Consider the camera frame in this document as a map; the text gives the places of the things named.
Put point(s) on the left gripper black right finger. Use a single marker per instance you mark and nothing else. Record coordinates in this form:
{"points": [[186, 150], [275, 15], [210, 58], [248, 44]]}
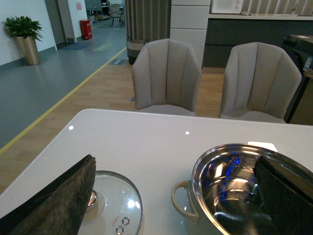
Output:
{"points": [[287, 193]]}

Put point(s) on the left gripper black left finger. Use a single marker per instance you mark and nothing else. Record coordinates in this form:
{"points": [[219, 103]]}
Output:
{"points": [[59, 208]]}

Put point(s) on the glass pot lid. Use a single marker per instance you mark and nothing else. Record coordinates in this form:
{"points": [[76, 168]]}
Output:
{"points": [[115, 207]]}

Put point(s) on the white electric cooking pot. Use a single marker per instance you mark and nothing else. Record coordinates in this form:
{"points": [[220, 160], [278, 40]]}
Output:
{"points": [[223, 196]]}

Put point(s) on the gold plant pot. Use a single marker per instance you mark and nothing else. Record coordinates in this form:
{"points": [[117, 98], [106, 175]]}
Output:
{"points": [[29, 50]]}

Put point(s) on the right beige upholstered chair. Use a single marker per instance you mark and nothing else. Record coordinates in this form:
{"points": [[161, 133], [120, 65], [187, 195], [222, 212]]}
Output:
{"points": [[259, 83]]}

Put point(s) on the beige upholstered chair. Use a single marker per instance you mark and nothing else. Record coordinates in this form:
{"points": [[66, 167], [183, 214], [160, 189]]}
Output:
{"points": [[259, 83], [166, 77]]}

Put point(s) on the left beige upholstered chair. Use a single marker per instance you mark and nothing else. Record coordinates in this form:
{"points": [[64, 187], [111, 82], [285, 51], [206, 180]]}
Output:
{"points": [[166, 77]]}

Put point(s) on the dark kitchen counter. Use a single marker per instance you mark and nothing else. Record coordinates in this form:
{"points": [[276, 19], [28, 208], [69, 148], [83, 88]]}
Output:
{"points": [[223, 34]]}

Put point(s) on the woven basket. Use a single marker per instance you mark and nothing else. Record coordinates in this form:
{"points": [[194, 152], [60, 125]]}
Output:
{"points": [[133, 49]]}

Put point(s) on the red bin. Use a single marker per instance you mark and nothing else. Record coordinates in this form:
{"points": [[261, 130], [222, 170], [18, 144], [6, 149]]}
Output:
{"points": [[85, 28]]}

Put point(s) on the green potted plant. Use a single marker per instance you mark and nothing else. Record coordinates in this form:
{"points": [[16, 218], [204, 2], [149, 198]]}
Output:
{"points": [[23, 26]]}

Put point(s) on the white cabinet column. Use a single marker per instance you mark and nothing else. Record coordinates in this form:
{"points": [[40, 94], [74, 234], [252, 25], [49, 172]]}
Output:
{"points": [[189, 20]]}

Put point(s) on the office swivel chair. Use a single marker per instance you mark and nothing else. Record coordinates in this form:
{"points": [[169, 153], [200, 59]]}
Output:
{"points": [[115, 13]]}

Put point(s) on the grey curtain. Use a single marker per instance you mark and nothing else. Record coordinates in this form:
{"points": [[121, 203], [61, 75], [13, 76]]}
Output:
{"points": [[147, 19]]}

